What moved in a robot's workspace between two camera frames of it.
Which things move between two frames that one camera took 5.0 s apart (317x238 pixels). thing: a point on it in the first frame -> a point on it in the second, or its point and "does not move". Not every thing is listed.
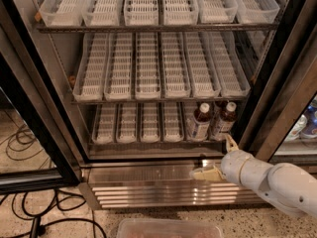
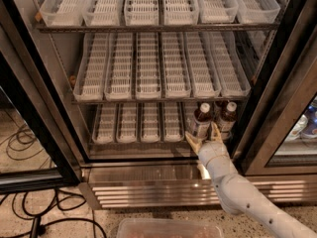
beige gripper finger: [208, 174] -> [195, 145]
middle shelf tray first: [91, 73] does not move
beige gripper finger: [231, 143] -> [215, 133]
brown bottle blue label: [201, 122] does not move
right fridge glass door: [280, 124] does not move
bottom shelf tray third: [150, 130] does not move
